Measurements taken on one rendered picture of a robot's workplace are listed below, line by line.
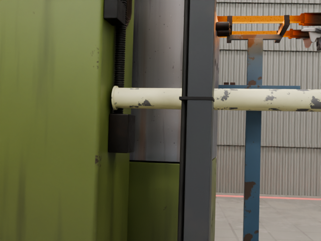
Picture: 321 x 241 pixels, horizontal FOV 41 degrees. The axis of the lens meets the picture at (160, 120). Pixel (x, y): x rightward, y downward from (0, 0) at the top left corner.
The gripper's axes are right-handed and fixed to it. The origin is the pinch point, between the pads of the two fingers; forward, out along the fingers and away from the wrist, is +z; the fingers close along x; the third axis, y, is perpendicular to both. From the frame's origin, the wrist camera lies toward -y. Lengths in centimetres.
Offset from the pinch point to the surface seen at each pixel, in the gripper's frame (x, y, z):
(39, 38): -106, 26, 68
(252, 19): -25.6, 0.7, 20.5
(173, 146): -79, 48, 42
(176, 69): -79, 28, 42
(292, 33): -2.4, 0.7, 2.5
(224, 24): -63, 12, 30
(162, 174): -78, 56, 45
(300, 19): -25.0, 0.9, 3.0
